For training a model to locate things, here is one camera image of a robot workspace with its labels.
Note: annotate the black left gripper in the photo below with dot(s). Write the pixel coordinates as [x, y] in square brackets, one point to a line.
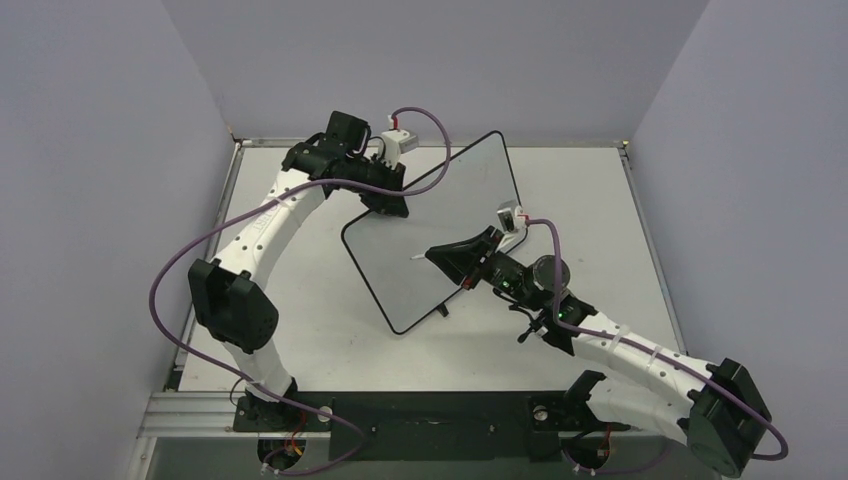
[387, 204]

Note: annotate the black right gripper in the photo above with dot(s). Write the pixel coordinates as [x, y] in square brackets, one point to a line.
[479, 258]

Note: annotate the black framed whiteboard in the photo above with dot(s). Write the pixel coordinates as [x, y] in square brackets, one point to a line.
[463, 204]

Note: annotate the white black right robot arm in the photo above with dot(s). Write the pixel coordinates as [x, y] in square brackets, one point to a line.
[714, 409]

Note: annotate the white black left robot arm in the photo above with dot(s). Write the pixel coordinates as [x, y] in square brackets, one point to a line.
[227, 291]

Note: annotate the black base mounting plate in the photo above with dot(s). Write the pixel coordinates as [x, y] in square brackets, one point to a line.
[428, 426]

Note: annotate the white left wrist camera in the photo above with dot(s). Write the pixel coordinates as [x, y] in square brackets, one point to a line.
[396, 142]

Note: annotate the aluminium front frame rail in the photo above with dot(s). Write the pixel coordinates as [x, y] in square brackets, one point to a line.
[195, 415]

